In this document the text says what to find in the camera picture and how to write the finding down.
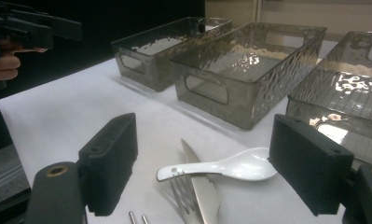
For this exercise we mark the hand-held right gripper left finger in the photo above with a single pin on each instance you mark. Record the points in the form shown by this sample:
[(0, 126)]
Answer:
[(109, 161)]

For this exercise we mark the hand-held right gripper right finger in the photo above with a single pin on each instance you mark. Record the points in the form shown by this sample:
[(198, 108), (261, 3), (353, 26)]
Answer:
[(308, 165)]

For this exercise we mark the white ceramic spoon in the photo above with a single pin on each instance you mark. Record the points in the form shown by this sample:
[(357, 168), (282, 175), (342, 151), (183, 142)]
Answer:
[(249, 166)]

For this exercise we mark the metal chopstick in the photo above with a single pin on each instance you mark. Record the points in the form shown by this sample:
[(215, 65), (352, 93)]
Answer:
[(132, 217), (144, 219)]

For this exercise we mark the clear grey plastic bin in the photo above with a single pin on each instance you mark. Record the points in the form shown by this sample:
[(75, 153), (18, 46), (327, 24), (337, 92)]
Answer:
[(242, 105), (155, 74), (354, 93)]

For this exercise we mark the serrated steel knife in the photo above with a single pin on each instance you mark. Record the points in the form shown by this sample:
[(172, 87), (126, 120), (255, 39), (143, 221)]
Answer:
[(205, 193)]

